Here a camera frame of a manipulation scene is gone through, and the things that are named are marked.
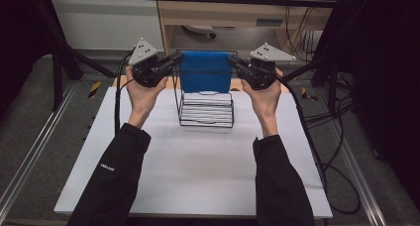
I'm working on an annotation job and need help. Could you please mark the person's left hand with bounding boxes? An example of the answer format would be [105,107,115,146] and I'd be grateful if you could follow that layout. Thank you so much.
[124,64,169,119]

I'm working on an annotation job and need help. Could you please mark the black curtain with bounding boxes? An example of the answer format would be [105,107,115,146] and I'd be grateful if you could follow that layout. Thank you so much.
[0,0,55,116]
[325,0,420,202]

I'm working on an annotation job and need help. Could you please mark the blue towel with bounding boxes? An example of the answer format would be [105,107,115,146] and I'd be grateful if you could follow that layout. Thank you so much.
[179,50,234,94]

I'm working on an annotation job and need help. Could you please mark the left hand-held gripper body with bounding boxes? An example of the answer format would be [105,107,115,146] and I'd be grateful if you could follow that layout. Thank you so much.
[127,37,173,88]

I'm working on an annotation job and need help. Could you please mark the black metal stand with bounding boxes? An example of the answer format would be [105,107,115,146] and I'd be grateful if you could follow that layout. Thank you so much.
[282,52,343,119]
[32,0,117,112]

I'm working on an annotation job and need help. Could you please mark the white cabinet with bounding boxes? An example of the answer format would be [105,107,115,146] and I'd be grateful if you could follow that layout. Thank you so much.
[49,0,165,53]

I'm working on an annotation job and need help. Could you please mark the wooden shelf unit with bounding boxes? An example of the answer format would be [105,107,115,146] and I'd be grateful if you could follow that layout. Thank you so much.
[156,0,341,56]

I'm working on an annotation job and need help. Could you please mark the hanging black cables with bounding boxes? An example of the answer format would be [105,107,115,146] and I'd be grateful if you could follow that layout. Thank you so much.
[284,3,329,62]

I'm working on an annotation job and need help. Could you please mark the white object with black tip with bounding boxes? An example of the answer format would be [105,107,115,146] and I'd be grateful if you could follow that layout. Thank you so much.
[181,24,218,40]

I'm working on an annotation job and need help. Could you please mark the black wire rack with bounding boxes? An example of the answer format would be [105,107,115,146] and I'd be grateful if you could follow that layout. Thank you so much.
[170,49,240,129]

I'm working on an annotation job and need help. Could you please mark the yellow and black tape marker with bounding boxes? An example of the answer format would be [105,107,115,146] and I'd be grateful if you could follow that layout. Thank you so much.
[300,86,313,101]
[87,80,103,99]

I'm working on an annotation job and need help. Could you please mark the black floor cable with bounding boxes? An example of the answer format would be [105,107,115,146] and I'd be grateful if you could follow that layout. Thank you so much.
[304,93,364,216]

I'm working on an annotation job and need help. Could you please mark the person's right hand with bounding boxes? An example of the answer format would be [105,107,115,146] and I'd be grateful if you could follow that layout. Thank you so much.
[240,66,284,123]

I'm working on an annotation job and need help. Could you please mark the aluminium rail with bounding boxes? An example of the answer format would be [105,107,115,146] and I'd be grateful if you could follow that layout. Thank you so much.
[330,120,388,226]
[0,81,81,218]

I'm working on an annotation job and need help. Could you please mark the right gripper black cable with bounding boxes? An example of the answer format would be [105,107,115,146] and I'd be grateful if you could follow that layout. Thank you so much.
[275,74,331,200]

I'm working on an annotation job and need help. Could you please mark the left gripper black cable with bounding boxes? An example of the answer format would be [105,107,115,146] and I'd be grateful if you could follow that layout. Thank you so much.
[113,49,137,137]

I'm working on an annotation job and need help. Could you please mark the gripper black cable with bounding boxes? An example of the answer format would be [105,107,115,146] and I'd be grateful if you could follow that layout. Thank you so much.
[113,49,137,137]
[275,74,331,200]

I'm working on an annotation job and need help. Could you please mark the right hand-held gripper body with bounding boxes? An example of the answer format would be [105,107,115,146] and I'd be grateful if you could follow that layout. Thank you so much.
[243,42,297,91]

